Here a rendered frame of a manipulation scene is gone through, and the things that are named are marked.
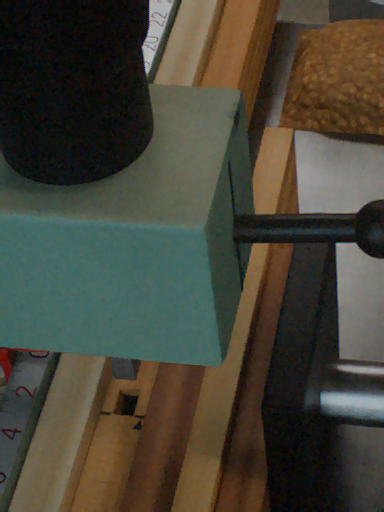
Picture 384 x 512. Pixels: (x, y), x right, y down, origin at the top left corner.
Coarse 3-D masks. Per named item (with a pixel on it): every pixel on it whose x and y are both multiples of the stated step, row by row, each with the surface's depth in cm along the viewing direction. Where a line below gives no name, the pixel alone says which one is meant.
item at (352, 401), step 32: (320, 256) 50; (288, 288) 49; (320, 288) 49; (288, 320) 48; (320, 320) 48; (288, 352) 47; (320, 352) 49; (288, 384) 46; (320, 384) 50; (352, 384) 50; (288, 416) 46; (320, 416) 51; (352, 416) 50; (288, 448) 47; (320, 448) 52; (288, 480) 48; (320, 480) 53
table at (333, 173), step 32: (288, 32) 75; (288, 64) 73; (256, 96) 72; (256, 128) 70; (320, 160) 68; (352, 160) 67; (320, 192) 66; (352, 192) 66; (352, 256) 63; (352, 288) 61; (352, 320) 60; (352, 352) 59; (352, 448) 55; (352, 480) 54
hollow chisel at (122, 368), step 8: (112, 360) 52; (120, 360) 52; (128, 360) 52; (136, 360) 52; (112, 368) 52; (120, 368) 52; (128, 368) 52; (136, 368) 52; (120, 376) 53; (128, 376) 52; (136, 376) 53
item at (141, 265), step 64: (192, 128) 44; (0, 192) 43; (64, 192) 43; (128, 192) 43; (192, 192) 42; (0, 256) 44; (64, 256) 43; (128, 256) 43; (192, 256) 42; (0, 320) 46; (64, 320) 46; (128, 320) 45; (192, 320) 44
